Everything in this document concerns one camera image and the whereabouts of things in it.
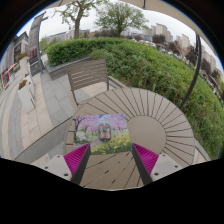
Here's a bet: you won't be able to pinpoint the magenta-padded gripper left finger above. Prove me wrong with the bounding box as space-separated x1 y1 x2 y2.
41 143 92 186

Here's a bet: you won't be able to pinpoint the white planter with red flowers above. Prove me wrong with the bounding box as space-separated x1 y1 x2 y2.
17 51 31 76
17 79 37 114

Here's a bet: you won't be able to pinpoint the beige umbrella canopy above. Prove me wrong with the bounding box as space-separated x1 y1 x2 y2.
46 0 214 44

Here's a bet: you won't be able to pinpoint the green hedge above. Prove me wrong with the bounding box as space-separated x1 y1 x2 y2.
44 37 224 159

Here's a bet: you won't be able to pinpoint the black curved umbrella pole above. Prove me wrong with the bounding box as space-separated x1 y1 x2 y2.
178 33 203 110

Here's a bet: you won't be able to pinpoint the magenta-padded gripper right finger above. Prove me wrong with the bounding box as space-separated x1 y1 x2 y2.
131 143 184 187

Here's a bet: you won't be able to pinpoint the round dense green tree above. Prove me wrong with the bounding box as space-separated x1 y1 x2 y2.
94 1 149 38

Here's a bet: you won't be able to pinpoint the flower landscape print mouse pad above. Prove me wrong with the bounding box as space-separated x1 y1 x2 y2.
73 113 133 155

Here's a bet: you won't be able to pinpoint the distant apartment buildings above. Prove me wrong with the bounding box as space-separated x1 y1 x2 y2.
46 22 224 88

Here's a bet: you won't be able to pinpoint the grey shopfront building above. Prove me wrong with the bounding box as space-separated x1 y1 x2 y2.
0 31 29 91

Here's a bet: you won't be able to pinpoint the brown slatted outdoor chair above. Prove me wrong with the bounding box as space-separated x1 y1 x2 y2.
65 59 118 108

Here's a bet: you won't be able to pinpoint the tall grey sign pillar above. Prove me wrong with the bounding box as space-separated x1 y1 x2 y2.
28 11 49 77

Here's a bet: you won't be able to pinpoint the thin-crowned leaning tree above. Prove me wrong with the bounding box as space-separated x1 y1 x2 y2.
53 0 108 39

